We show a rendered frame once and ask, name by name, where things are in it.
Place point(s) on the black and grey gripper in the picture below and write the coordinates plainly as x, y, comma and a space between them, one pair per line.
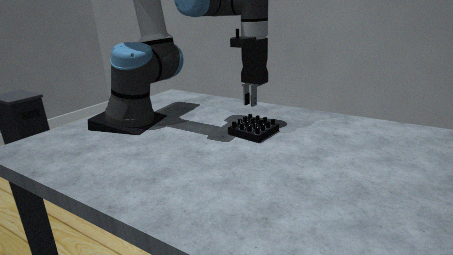
254, 49

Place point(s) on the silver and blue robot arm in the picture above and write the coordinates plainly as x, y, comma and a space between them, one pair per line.
155, 57

